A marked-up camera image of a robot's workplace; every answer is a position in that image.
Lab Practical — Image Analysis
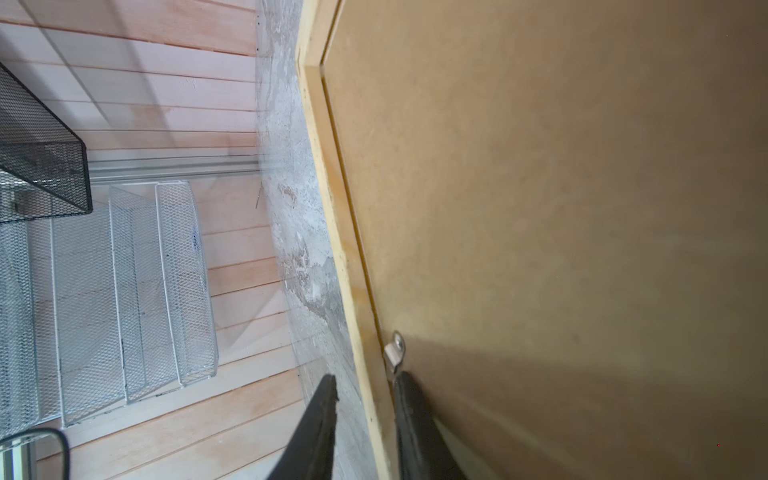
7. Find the wooden picture frame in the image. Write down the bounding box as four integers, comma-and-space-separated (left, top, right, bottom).
295, 1, 400, 479

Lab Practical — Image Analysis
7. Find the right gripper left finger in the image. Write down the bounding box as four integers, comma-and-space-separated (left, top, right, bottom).
268, 374, 338, 480

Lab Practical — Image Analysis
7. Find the white wire mesh shelf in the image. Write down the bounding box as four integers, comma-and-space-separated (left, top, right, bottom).
1, 181, 219, 436

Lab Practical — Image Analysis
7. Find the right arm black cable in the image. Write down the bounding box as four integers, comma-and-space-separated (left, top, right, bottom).
0, 427, 72, 480

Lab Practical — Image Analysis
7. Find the brown backing board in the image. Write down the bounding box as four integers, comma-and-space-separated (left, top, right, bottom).
324, 1, 767, 479

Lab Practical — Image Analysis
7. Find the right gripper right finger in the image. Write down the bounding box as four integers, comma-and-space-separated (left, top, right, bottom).
394, 371, 466, 480

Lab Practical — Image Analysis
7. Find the black wire mesh basket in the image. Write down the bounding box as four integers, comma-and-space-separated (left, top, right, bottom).
1, 66, 93, 223

